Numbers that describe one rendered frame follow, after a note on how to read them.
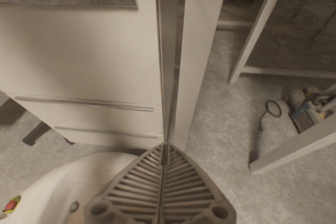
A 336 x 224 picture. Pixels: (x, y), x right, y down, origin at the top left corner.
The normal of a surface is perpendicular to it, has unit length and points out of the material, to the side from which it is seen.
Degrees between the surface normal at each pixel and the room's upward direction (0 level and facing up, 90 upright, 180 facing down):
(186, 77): 90
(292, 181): 0
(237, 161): 0
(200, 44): 90
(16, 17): 90
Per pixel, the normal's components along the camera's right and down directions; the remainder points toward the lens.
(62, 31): -0.11, 0.80
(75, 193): 0.00, -0.60
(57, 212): 0.96, -0.15
